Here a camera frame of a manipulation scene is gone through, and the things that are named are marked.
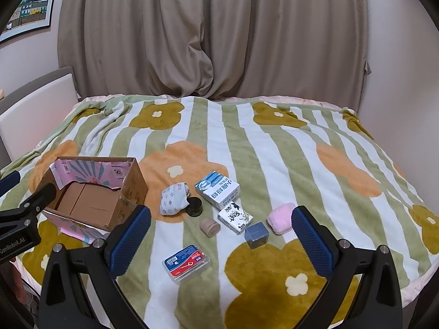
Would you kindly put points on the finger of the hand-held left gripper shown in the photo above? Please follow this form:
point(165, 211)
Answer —
point(10, 180)
point(36, 197)

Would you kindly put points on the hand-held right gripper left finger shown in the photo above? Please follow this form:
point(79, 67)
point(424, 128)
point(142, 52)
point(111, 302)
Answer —
point(132, 240)

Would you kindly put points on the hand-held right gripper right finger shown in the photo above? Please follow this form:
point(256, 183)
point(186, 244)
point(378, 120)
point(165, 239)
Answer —
point(312, 243)

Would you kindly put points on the pink towel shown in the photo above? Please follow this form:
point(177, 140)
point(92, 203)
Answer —
point(279, 219)

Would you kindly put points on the cardboard box with pink lining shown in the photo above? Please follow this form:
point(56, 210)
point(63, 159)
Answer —
point(85, 198)

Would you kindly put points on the white patterned sock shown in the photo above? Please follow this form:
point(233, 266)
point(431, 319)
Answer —
point(171, 200)

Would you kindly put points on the small blue cube box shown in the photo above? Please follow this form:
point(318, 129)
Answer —
point(256, 234)

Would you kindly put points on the clear plastic case blue label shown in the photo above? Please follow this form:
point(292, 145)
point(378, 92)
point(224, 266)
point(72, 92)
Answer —
point(185, 263)

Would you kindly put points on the beige round jar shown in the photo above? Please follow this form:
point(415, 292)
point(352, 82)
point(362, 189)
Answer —
point(210, 228)

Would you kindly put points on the blue and white carton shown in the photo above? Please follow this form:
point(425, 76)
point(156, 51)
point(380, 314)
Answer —
point(216, 188)

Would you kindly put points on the black round jar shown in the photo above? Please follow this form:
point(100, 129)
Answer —
point(194, 207)

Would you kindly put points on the white furniture panel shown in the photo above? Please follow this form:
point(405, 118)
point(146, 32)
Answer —
point(31, 109)

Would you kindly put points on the black and white printed packet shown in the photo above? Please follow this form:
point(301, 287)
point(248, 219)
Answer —
point(235, 217)

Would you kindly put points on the striped flower blanket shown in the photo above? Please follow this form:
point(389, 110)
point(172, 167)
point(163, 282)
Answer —
point(274, 164)

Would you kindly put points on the beige curtain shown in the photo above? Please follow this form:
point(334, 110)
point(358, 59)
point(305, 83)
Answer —
point(205, 34)

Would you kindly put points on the framed wall poster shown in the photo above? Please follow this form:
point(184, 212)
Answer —
point(31, 3)

